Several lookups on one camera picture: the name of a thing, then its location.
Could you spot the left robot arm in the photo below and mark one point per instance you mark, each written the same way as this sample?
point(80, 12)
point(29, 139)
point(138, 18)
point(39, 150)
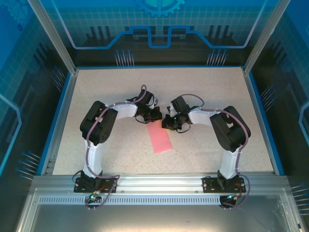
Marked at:
point(96, 125)

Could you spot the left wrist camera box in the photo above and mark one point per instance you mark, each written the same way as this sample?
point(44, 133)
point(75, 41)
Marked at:
point(156, 101)

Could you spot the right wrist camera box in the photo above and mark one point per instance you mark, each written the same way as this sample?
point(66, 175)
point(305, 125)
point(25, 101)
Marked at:
point(172, 110)

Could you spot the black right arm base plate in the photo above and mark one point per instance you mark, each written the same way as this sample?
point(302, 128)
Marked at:
point(208, 185)

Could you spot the aluminium side rail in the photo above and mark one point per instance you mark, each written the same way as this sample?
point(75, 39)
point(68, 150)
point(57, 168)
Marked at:
point(62, 120)

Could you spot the blue table border frame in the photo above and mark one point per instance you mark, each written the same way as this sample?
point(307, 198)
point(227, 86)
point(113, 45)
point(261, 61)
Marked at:
point(263, 120)

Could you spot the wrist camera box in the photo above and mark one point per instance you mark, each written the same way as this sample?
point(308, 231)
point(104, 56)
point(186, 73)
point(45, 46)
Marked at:
point(172, 110)
point(156, 101)

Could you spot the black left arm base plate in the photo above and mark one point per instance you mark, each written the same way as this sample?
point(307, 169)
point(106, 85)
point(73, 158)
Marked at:
point(78, 189)

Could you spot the aluminium frame post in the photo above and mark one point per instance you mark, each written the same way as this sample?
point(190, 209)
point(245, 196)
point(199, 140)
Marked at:
point(265, 36)
point(58, 41)

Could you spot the sheet metal tray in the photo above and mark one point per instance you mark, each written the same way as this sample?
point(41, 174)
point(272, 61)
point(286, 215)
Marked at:
point(154, 220)

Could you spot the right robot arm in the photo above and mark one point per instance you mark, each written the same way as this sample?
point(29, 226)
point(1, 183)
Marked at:
point(231, 130)

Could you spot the aluminium mounting rail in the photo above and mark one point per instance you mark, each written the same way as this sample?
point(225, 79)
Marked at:
point(159, 183)

